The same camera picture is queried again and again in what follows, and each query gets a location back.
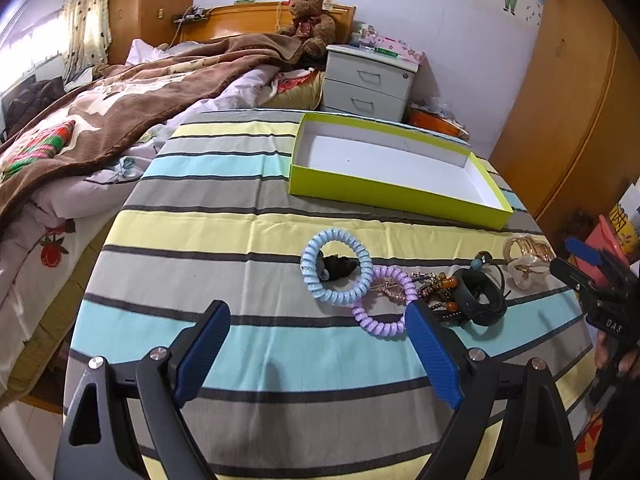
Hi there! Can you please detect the grey drawer nightstand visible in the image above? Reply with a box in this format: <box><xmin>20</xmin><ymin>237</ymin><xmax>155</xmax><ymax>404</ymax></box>
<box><xmin>322</xmin><ymin>44</ymin><xmax>419</xmax><ymax>122</ymax></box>

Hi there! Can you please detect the black wristband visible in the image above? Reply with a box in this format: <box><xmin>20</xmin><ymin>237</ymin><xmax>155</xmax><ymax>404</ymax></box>
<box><xmin>452</xmin><ymin>269</ymin><xmax>508</xmax><ymax>327</ymax></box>

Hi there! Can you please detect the white floral duvet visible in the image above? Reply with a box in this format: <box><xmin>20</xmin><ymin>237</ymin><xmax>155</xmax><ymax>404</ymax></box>
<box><xmin>1</xmin><ymin>65</ymin><xmax>277</xmax><ymax>376</ymax></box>

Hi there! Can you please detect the light blue spiral hair tie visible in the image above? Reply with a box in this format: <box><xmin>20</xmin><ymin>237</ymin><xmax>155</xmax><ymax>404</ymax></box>
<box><xmin>299</xmin><ymin>227</ymin><xmax>376</xmax><ymax>308</ymax></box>

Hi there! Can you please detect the person's right hand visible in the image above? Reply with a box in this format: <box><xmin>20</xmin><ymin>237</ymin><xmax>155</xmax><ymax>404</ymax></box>
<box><xmin>593</xmin><ymin>331</ymin><xmax>640</xmax><ymax>378</ymax></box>

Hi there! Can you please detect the wooden headboard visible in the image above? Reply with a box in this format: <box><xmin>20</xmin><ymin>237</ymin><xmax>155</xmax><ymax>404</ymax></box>
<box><xmin>178</xmin><ymin>0</ymin><xmax>356</xmax><ymax>44</ymax></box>

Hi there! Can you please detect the pink floral box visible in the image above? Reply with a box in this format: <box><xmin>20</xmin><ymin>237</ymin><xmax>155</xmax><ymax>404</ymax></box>
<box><xmin>350</xmin><ymin>22</ymin><xmax>425</xmax><ymax>65</ymax></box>

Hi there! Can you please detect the patterned window curtain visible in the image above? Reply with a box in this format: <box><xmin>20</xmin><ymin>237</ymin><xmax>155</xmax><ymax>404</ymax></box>
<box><xmin>63</xmin><ymin>0</ymin><xmax>112</xmax><ymax>79</ymax></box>

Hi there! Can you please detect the rose gold claw hair clip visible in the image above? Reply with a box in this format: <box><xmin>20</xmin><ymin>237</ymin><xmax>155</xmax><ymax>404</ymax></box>
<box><xmin>502</xmin><ymin>234</ymin><xmax>555</xmax><ymax>290</ymax></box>

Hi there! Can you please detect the black small hair clip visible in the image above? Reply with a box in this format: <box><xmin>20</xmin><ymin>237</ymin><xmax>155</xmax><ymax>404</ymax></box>
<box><xmin>318</xmin><ymin>254</ymin><xmax>359</xmax><ymax>282</ymax></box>

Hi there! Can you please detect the lime green shallow box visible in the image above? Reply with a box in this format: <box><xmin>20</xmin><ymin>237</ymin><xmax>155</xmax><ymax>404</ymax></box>
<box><xmin>288</xmin><ymin>112</ymin><xmax>513</xmax><ymax>230</ymax></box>

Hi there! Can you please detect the dark beaded bracelet with pendant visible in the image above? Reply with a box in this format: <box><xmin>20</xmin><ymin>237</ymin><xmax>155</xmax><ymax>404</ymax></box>
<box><xmin>416</xmin><ymin>271</ymin><xmax>467</xmax><ymax>323</ymax></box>

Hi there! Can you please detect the brown teddy bear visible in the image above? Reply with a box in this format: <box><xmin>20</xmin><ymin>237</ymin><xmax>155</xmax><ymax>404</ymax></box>
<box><xmin>278</xmin><ymin>0</ymin><xmax>335</xmax><ymax>58</ymax></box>

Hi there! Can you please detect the striped tablecloth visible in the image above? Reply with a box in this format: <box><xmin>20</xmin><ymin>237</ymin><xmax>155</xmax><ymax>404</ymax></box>
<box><xmin>65</xmin><ymin>110</ymin><xmax>594</xmax><ymax>479</ymax></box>

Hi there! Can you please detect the pink crystal bead bracelet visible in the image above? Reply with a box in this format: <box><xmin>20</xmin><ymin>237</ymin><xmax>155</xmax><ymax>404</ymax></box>
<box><xmin>372</xmin><ymin>271</ymin><xmax>432</xmax><ymax>304</ymax></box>

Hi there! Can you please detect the red green plaid cushion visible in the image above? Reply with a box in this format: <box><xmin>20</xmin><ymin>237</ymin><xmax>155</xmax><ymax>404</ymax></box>
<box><xmin>1</xmin><ymin>120</ymin><xmax>75</xmax><ymax>181</ymax></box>

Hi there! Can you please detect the orange storage box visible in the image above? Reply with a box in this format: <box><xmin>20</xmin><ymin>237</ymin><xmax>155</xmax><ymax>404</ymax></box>
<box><xmin>408</xmin><ymin>104</ymin><xmax>470</xmax><ymax>141</ymax></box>

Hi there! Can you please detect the purple spiral hair tie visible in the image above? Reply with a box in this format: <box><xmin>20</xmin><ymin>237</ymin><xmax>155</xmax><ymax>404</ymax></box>
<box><xmin>350</xmin><ymin>264</ymin><xmax>420</xmax><ymax>339</ymax></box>

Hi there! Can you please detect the brown fleece blanket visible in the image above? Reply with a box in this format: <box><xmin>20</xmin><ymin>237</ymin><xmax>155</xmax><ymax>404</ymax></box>
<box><xmin>1</xmin><ymin>34</ymin><xmax>304</xmax><ymax>229</ymax></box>

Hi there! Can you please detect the black cord bead necklace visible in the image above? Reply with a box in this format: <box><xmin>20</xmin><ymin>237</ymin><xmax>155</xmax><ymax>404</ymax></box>
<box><xmin>470</xmin><ymin>250</ymin><xmax>511</xmax><ymax>302</ymax></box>

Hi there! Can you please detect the wooden door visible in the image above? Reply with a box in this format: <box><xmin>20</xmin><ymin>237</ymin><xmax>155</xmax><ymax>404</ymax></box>
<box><xmin>490</xmin><ymin>0</ymin><xmax>639</xmax><ymax>247</ymax></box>

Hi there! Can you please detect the wooden wardrobe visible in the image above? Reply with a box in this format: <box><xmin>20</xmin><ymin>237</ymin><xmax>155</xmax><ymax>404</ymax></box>
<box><xmin>106</xmin><ymin>0</ymin><xmax>199</xmax><ymax>65</ymax></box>

